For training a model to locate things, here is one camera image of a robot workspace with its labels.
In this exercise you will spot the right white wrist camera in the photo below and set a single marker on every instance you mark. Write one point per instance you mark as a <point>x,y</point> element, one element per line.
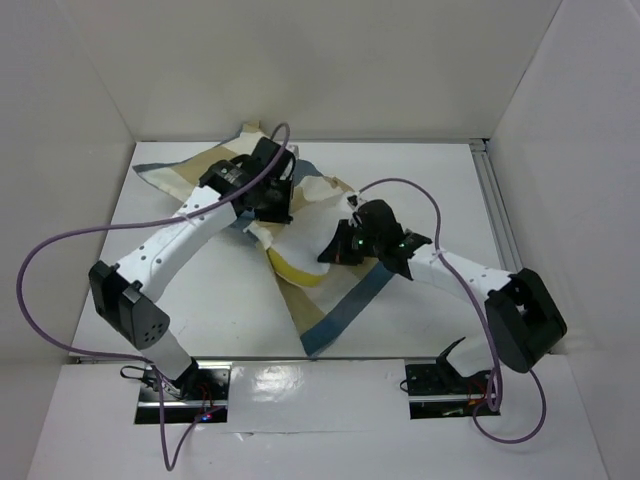
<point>358,215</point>

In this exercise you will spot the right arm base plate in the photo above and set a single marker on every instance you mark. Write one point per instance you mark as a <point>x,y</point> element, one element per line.
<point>436,390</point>

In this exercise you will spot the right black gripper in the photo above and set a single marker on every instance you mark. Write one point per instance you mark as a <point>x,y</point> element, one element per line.
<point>347,242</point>

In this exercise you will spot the white pillow yellow edge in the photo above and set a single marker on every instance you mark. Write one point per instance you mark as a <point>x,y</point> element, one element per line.
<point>305,240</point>

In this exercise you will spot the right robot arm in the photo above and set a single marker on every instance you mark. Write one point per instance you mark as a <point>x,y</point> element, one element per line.
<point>517,312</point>

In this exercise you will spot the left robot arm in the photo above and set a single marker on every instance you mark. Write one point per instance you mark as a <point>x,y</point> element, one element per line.
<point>126,293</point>

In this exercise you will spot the aluminium rail front edge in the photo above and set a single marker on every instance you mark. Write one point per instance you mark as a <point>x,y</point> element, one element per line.
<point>232,359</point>

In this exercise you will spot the blue beige checked pillowcase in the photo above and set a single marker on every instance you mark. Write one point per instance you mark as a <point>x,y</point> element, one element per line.
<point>322,299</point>

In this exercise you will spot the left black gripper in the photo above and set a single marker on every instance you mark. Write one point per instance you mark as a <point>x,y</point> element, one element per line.
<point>282,215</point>

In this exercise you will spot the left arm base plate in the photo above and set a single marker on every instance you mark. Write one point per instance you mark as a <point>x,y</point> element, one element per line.
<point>207,399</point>

